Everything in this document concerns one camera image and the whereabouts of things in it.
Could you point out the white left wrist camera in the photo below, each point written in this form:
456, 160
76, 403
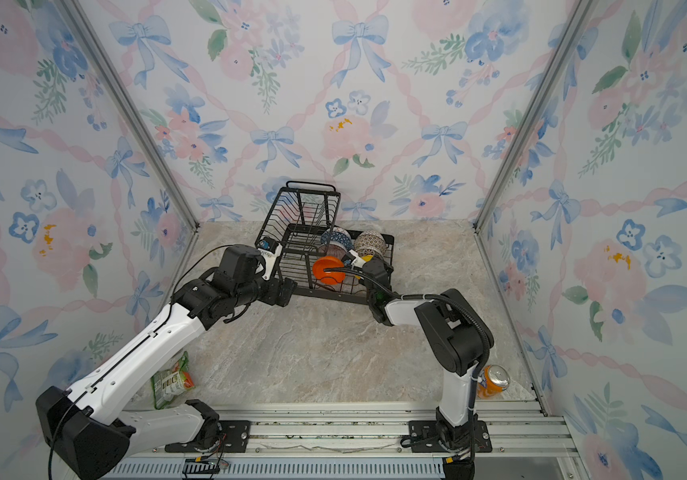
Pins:
271, 251

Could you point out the brown dotted pattern bowl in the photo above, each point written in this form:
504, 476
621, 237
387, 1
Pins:
370, 242

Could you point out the orange soda can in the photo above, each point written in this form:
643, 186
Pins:
494, 380

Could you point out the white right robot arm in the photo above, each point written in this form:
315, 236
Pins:
458, 337

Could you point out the orange plastic bowl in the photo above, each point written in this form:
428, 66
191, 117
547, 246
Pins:
328, 270

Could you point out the aluminium frame post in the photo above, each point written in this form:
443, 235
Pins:
77, 20
569, 37

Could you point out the green snack packet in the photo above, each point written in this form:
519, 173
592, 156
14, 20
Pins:
168, 384

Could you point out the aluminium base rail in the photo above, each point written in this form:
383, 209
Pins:
390, 440

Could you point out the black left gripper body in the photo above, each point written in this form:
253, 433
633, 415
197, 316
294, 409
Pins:
267, 291

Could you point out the black wire dish rack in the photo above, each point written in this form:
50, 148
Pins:
297, 215

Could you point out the aluminium frame post left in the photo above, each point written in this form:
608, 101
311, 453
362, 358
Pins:
77, 20

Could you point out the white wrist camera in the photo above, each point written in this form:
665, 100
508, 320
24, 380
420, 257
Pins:
355, 260
271, 251

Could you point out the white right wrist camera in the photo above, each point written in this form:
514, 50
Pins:
355, 260

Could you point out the blue triangle pattern bowl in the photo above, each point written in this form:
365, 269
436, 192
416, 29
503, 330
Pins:
337, 236

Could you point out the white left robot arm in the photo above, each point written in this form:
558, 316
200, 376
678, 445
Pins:
87, 426

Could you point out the aluminium frame post right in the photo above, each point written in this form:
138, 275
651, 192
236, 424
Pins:
569, 37

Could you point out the pink striped bowl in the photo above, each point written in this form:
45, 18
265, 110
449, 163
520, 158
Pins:
333, 250

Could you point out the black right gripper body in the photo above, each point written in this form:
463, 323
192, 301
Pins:
378, 263

